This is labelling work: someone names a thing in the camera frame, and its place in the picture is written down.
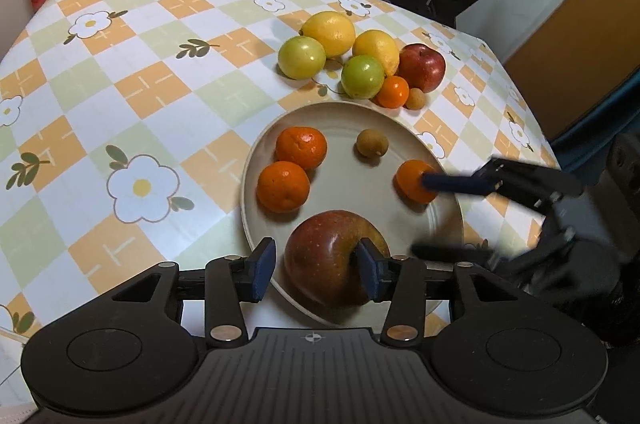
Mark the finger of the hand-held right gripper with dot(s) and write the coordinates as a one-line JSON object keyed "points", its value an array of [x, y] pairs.
{"points": [[450, 183], [445, 252]]}

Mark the orange mandarin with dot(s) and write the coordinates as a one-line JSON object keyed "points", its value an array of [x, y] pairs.
{"points": [[283, 185], [301, 147], [409, 181], [393, 92]]}

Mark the brown longan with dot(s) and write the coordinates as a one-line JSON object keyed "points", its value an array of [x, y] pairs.
{"points": [[372, 144], [415, 98]]}

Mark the green jujube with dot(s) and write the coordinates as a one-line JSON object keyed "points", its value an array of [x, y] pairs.
{"points": [[363, 76]]}

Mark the blue curtain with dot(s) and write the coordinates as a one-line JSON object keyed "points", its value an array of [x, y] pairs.
{"points": [[620, 114]]}

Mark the yellow-green jujube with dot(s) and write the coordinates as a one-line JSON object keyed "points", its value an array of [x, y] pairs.
{"points": [[301, 57]]}

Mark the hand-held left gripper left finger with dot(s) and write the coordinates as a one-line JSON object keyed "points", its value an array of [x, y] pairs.
{"points": [[264, 269]]}

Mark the beige round plate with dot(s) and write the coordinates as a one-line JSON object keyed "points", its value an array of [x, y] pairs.
{"points": [[350, 184]]}

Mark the brown wooden panel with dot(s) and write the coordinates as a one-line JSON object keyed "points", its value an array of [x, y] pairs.
{"points": [[575, 44]]}

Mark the checked floral tablecloth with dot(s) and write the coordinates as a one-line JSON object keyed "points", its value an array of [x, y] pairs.
{"points": [[150, 54]]}

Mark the yellow lemon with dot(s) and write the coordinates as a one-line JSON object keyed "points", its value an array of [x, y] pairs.
{"points": [[377, 49], [330, 33]]}

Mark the white sheet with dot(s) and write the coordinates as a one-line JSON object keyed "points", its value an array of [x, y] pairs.
{"points": [[12, 374]]}

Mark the large brownish red apple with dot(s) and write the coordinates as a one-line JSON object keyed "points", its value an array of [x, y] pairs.
{"points": [[325, 254]]}

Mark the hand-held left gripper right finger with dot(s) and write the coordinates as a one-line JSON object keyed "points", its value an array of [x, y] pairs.
{"points": [[369, 269]]}

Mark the deep red apple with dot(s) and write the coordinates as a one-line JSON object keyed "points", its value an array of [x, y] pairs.
{"points": [[421, 66]]}

